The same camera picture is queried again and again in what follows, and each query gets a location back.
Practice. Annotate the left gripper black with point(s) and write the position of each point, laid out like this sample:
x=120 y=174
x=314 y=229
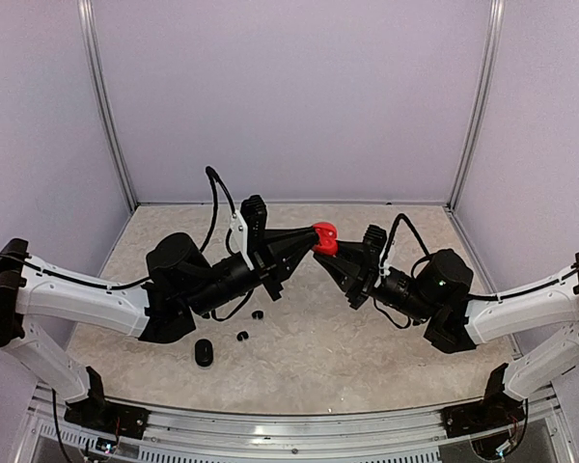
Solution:
x=269 y=258

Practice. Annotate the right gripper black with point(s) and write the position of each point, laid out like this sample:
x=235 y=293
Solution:
x=359 y=292

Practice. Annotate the red earbud charging case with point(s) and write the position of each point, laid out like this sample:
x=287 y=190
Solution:
x=327 y=239

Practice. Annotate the black earbud charging case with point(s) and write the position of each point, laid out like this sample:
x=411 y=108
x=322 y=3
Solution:
x=203 y=353

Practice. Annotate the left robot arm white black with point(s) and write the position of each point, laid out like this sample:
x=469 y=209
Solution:
x=180 y=285

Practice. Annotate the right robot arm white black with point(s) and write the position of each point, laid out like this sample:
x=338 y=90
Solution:
x=439 y=297

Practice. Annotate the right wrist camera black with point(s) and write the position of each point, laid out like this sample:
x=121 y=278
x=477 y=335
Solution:
x=374 y=242

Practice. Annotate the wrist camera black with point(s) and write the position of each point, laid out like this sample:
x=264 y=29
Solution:
x=254 y=212
x=374 y=242

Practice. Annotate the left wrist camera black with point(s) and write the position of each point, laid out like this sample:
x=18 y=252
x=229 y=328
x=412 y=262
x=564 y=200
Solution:
x=254 y=212

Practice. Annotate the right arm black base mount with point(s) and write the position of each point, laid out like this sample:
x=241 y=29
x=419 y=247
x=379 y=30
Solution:
x=493 y=410

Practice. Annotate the aluminium front rail frame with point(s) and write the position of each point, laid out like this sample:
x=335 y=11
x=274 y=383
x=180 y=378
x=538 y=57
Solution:
x=174 y=434

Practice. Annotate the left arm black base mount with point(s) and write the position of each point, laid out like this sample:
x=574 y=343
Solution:
x=98 y=413

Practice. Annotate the right aluminium corner post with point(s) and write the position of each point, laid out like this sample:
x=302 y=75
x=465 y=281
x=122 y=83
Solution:
x=471 y=139

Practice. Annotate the aluminium corner post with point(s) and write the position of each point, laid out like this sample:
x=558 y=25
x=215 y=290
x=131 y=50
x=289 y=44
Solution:
x=92 y=49
x=471 y=139

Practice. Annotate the left aluminium corner post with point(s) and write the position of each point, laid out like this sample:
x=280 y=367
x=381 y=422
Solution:
x=92 y=49

